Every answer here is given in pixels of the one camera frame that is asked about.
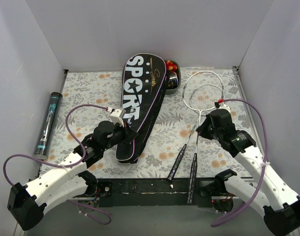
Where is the badminton racket handle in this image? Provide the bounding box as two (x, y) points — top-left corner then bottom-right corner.
(166, 71), (225, 182)
(183, 84), (224, 205)

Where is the black base bar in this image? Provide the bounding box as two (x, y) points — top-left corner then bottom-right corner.
(69, 177), (246, 208)

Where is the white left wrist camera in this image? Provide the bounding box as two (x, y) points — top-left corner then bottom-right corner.
(108, 108), (126, 127)

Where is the black shuttlecock tube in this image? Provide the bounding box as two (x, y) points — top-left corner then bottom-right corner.
(33, 92), (62, 160)

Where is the black sport racket bag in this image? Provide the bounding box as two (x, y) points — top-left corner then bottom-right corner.
(115, 53), (168, 164)

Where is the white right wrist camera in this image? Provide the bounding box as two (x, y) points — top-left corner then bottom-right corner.
(215, 99), (231, 112)

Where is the black printed can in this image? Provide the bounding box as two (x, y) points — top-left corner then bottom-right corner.
(167, 74), (179, 89)

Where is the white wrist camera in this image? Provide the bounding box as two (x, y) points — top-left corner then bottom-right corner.
(108, 108), (126, 127)
(215, 99), (231, 112)

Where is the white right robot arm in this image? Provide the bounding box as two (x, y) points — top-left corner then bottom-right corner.
(196, 109), (300, 236)

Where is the floral table mat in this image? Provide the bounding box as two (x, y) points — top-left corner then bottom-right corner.
(40, 68), (257, 178)

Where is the grey plastic tray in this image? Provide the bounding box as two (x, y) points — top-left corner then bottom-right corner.
(165, 60), (181, 95)

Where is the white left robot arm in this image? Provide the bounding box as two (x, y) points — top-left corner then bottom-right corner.
(7, 121), (138, 231)

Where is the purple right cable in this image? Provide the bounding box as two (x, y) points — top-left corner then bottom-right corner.
(210, 98), (267, 227)

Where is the red yellow fruit bunch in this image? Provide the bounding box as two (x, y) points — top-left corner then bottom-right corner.
(165, 60), (178, 72)

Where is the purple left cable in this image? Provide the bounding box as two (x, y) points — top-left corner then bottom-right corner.
(2, 104), (115, 190)

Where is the purple cable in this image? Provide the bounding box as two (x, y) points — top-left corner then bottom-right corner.
(2, 104), (115, 190)
(210, 98), (267, 227)

